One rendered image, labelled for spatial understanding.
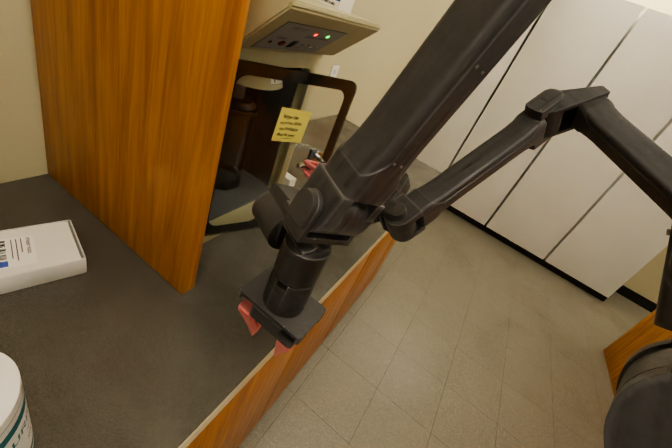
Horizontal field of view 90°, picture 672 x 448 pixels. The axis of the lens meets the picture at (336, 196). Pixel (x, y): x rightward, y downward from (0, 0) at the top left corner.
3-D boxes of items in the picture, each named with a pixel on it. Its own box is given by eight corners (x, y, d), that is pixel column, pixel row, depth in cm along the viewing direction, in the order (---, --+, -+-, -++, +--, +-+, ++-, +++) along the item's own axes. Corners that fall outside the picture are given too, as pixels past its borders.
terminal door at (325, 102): (194, 235, 76) (225, 56, 56) (305, 218, 95) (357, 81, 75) (195, 238, 75) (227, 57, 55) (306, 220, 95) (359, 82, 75)
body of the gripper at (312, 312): (268, 273, 49) (282, 236, 46) (323, 317, 46) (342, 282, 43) (235, 297, 44) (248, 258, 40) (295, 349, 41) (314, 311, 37)
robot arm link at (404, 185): (399, 219, 61) (406, 241, 68) (432, 174, 65) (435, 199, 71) (349, 195, 68) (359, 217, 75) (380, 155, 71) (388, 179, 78)
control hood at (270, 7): (219, 41, 54) (231, -30, 49) (324, 51, 80) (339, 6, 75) (273, 71, 50) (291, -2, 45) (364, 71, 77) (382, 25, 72)
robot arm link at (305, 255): (300, 257, 35) (343, 249, 39) (275, 214, 39) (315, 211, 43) (282, 299, 39) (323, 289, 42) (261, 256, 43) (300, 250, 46)
